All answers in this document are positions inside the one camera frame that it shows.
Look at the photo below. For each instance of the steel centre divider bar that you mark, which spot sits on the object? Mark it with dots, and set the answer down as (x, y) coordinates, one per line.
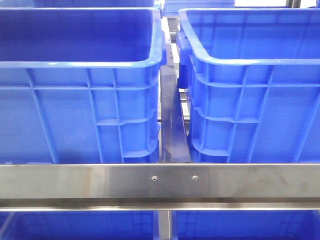
(174, 145)

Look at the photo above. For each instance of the large blue crate left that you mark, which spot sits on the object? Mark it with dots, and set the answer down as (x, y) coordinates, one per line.
(80, 85)

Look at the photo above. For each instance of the large blue crate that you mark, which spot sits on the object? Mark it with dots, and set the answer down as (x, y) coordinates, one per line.
(252, 77)
(80, 85)

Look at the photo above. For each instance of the large blue crate right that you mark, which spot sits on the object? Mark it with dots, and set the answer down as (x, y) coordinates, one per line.
(252, 77)

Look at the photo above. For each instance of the blue crate lower right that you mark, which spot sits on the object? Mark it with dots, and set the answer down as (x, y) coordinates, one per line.
(246, 225)

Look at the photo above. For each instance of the blue crate rear right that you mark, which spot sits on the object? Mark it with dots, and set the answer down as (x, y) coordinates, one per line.
(171, 7)

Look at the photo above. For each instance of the blue crate lower left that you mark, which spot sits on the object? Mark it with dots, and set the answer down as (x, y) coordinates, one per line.
(81, 225)

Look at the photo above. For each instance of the blue crate rear left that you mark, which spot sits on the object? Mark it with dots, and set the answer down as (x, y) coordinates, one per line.
(81, 4)

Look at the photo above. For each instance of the left rail screw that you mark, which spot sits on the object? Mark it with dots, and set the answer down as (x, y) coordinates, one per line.
(154, 178)

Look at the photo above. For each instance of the rail screw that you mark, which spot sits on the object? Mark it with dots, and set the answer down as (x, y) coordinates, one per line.
(195, 177)
(154, 178)

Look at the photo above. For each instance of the right rail screw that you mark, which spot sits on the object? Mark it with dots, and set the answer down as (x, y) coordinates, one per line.
(195, 177)

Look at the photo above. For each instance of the steel vertical post below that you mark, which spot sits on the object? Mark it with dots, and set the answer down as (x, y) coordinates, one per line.
(164, 225)

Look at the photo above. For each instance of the stainless steel front rail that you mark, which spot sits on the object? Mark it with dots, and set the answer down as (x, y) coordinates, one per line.
(128, 187)

